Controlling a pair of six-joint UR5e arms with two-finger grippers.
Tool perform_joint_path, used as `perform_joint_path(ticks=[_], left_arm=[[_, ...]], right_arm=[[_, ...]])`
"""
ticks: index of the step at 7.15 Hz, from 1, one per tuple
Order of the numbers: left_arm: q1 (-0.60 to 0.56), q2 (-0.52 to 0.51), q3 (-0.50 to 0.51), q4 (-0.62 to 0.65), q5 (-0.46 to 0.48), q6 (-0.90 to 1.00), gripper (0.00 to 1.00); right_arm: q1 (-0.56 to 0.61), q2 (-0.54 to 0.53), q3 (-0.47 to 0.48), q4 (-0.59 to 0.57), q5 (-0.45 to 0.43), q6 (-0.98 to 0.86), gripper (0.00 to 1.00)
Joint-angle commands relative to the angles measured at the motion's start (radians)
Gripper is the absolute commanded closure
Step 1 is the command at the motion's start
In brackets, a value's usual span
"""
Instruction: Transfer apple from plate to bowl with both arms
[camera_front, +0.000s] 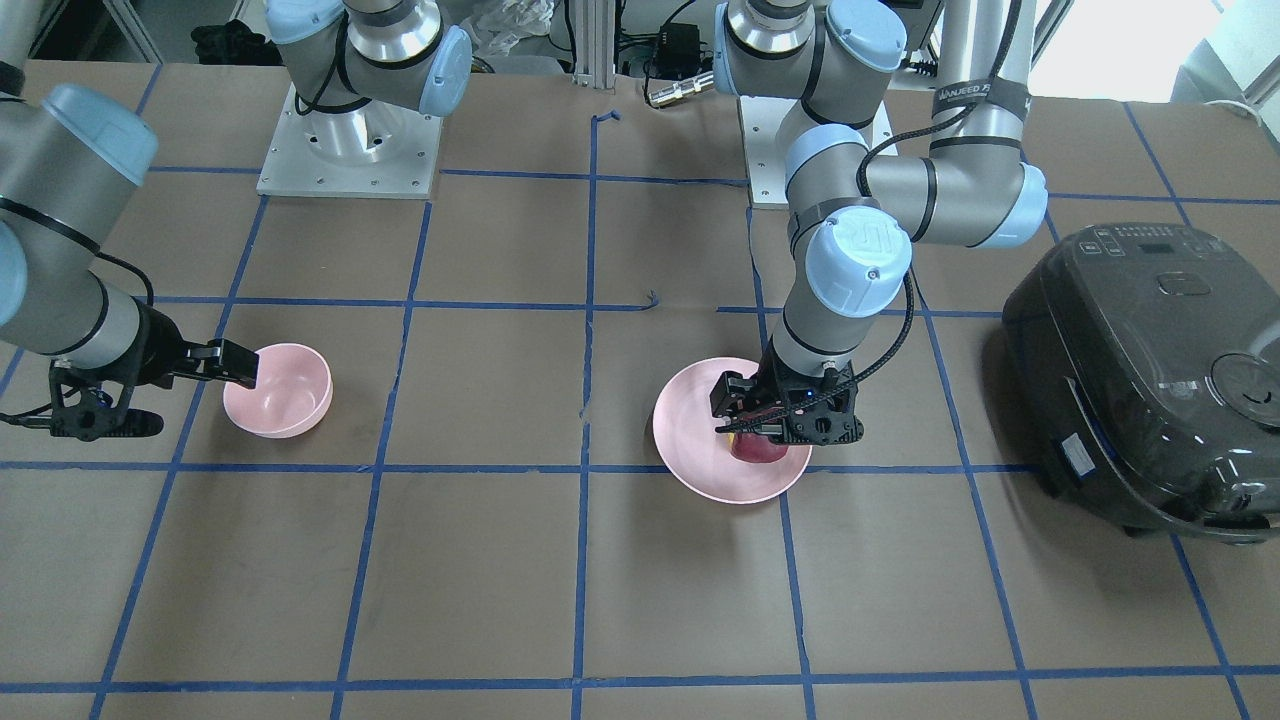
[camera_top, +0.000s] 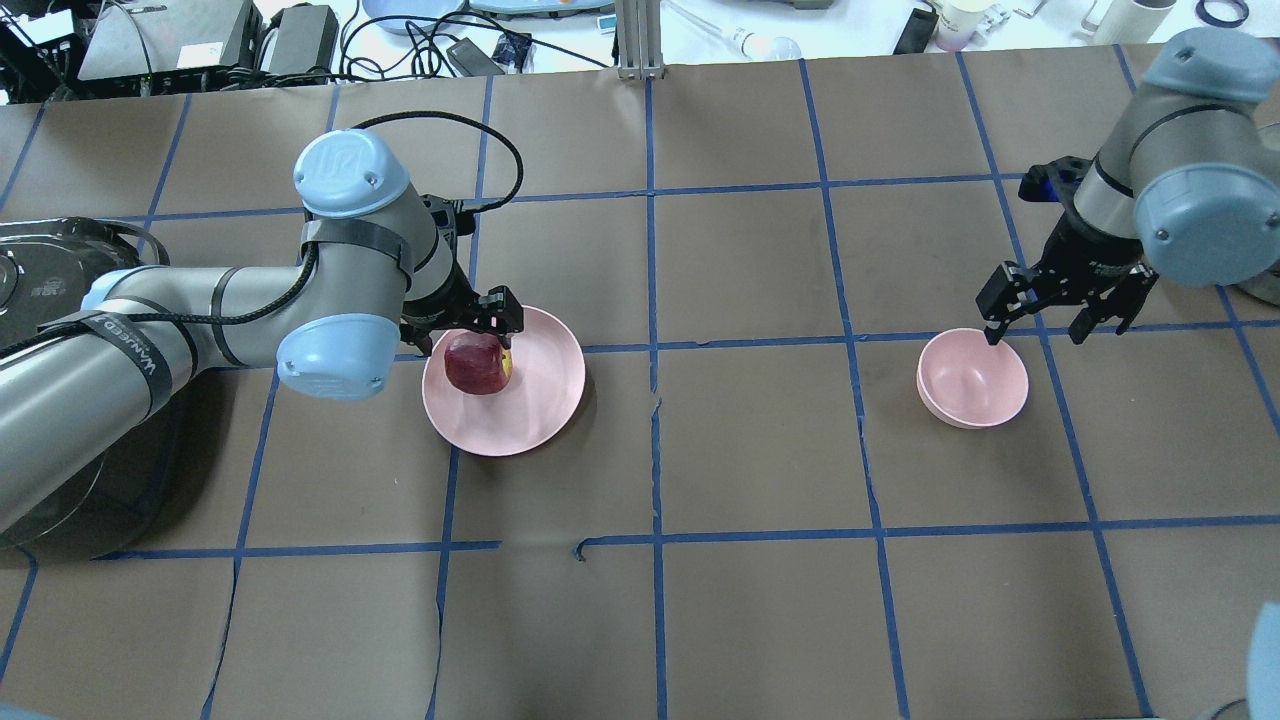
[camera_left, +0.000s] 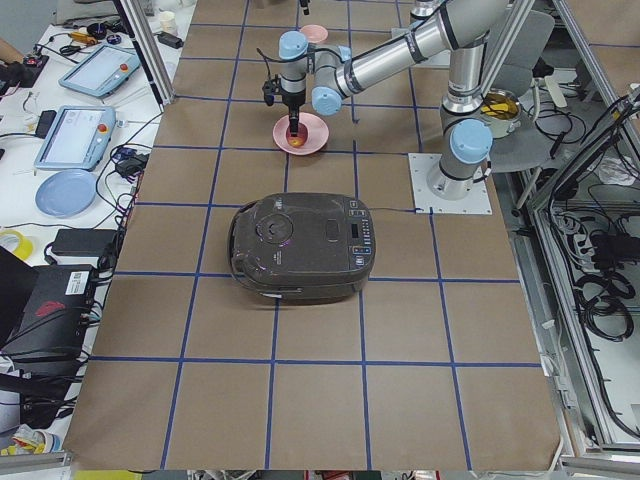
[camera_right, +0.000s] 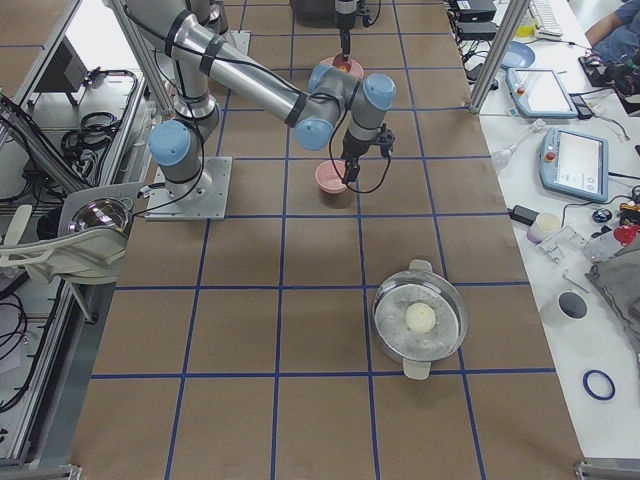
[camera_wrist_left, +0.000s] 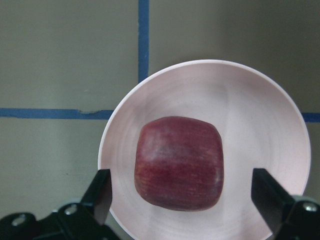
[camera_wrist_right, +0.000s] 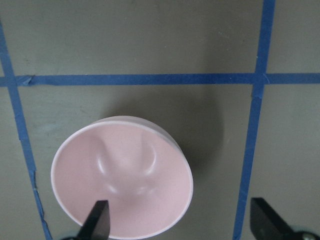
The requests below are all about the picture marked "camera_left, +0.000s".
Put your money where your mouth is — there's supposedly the blue teach pendant far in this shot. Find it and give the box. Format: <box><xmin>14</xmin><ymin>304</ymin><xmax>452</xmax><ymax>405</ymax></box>
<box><xmin>58</xmin><ymin>45</ymin><xmax>141</xmax><ymax>98</ymax></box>

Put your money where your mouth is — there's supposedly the pink bowl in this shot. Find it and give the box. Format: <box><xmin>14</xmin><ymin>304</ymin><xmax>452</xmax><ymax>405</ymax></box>
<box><xmin>300</xmin><ymin>24</ymin><xmax>329</xmax><ymax>44</ymax></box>

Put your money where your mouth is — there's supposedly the blue teach pendant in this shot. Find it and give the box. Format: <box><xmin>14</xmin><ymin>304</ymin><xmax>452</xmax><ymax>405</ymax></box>
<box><xmin>58</xmin><ymin>45</ymin><xmax>141</xmax><ymax>98</ymax></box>
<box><xmin>34</xmin><ymin>105</ymin><xmax>116</xmax><ymax>171</ymax></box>

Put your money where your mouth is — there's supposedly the black laptop computer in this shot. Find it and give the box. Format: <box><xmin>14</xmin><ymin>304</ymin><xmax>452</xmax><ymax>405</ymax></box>
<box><xmin>1</xmin><ymin>249</ymin><xmax>96</xmax><ymax>363</ymax></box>

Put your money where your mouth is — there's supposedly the light blue plate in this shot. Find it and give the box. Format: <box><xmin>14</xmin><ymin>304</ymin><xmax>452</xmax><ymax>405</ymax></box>
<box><xmin>35</xmin><ymin>169</ymin><xmax>96</xmax><ymax>218</ymax></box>

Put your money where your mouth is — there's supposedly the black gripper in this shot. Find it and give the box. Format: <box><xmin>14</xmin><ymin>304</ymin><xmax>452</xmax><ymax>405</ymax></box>
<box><xmin>282</xmin><ymin>89</ymin><xmax>306</xmax><ymax>136</ymax></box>

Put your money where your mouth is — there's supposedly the black power adapter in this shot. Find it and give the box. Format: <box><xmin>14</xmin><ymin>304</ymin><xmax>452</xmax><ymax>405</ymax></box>
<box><xmin>51</xmin><ymin>229</ymin><xmax>116</xmax><ymax>257</ymax></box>

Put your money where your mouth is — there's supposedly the aluminium frame post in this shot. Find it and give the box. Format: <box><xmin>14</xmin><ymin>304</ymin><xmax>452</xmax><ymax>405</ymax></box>
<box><xmin>113</xmin><ymin>0</ymin><xmax>175</xmax><ymax>107</ymax></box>

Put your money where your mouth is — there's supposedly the pink round plate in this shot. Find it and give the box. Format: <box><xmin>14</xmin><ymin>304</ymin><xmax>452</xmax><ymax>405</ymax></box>
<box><xmin>272</xmin><ymin>112</ymin><xmax>329</xmax><ymax>156</ymax></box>

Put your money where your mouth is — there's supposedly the yellow tape roll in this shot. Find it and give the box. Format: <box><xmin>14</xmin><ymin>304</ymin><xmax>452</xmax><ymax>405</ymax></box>
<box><xmin>0</xmin><ymin>229</ymin><xmax>34</xmax><ymax>261</ymax></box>

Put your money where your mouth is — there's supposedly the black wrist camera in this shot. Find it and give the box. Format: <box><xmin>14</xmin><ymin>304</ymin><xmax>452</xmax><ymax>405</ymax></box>
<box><xmin>262</xmin><ymin>75</ymin><xmax>281</xmax><ymax>106</ymax></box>

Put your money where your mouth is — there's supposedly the red apple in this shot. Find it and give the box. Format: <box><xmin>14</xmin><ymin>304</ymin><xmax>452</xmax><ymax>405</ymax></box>
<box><xmin>286</xmin><ymin>136</ymin><xmax>306</xmax><ymax>149</ymax></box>

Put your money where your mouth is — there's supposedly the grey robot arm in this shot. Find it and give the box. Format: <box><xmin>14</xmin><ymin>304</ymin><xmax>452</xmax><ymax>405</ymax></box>
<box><xmin>263</xmin><ymin>0</ymin><xmax>508</xmax><ymax>201</ymax></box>

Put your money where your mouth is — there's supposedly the blue teach pendant near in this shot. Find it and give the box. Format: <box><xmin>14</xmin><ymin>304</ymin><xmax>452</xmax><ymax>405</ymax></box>
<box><xmin>34</xmin><ymin>105</ymin><xmax>116</xmax><ymax>171</ymax></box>

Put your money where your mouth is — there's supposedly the dark grey rice cooker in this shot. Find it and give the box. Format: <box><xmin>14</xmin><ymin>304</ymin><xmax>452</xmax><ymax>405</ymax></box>
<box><xmin>227</xmin><ymin>192</ymin><xmax>376</xmax><ymax>301</ymax></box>

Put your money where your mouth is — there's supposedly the steel steamer pot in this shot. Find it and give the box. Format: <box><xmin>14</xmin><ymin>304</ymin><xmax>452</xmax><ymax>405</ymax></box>
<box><xmin>480</xmin><ymin>89</ymin><xmax>522</xmax><ymax>139</ymax></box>

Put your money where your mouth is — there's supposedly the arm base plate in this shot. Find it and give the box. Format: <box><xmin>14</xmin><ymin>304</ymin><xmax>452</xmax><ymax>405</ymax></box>
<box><xmin>408</xmin><ymin>153</ymin><xmax>492</xmax><ymax>215</ymax></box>

